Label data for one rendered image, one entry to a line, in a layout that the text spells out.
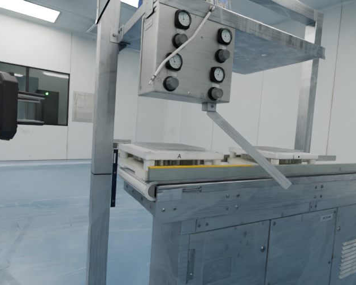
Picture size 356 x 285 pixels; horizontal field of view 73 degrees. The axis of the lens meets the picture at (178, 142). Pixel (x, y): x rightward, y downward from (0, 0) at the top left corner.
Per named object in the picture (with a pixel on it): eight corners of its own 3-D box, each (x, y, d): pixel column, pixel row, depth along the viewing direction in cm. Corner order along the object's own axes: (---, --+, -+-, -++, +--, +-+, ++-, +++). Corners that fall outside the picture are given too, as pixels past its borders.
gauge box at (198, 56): (153, 91, 52) (159, -3, 51) (137, 95, 61) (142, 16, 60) (230, 103, 63) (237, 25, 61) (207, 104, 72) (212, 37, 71)
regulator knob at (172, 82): (167, 89, 51) (168, 68, 51) (162, 90, 53) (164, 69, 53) (181, 91, 53) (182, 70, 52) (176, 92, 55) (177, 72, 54)
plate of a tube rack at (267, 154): (276, 159, 81) (276, 153, 81) (228, 151, 102) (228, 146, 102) (318, 159, 93) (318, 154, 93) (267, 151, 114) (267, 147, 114)
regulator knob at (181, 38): (176, 44, 51) (178, 24, 51) (171, 47, 53) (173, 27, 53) (190, 48, 53) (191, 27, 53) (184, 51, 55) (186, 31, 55)
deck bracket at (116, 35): (113, 37, 73) (114, 22, 73) (109, 41, 77) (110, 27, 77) (122, 39, 74) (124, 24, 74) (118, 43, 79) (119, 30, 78)
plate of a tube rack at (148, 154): (181, 150, 91) (182, 145, 91) (224, 159, 70) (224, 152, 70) (118, 149, 79) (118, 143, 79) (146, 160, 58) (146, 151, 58)
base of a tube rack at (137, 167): (181, 163, 91) (181, 156, 91) (222, 176, 70) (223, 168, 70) (117, 164, 79) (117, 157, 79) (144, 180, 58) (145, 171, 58)
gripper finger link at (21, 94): (46, 99, 50) (14, 94, 44) (37, 99, 51) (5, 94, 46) (47, 91, 49) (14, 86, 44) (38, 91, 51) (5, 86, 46)
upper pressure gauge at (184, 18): (177, 24, 52) (178, 7, 52) (173, 26, 53) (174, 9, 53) (191, 29, 54) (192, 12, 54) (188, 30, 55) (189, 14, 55)
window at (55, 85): (-11, 121, 452) (-10, 59, 445) (-11, 121, 453) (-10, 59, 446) (68, 126, 535) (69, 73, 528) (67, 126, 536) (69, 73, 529)
